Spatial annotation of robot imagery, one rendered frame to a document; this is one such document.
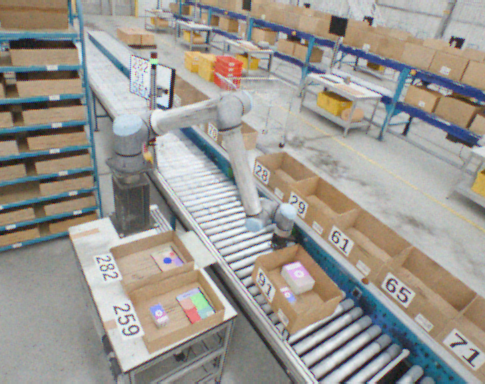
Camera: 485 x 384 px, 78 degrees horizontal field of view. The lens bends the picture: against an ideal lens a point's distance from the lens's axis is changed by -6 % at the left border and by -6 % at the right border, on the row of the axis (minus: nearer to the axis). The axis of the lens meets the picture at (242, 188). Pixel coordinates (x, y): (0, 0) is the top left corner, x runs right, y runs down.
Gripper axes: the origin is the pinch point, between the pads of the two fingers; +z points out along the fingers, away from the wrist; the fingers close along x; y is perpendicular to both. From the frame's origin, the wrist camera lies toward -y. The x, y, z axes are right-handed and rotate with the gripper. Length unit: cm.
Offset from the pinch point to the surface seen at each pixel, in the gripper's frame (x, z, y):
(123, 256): -40, 4, 79
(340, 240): 17.6, -16.8, -28.7
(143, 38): -944, 49, -227
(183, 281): -8, 1, 57
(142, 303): -6, 4, 80
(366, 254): 35, -21, -29
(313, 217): -5.7, -16.4, -28.9
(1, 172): -150, 0, 136
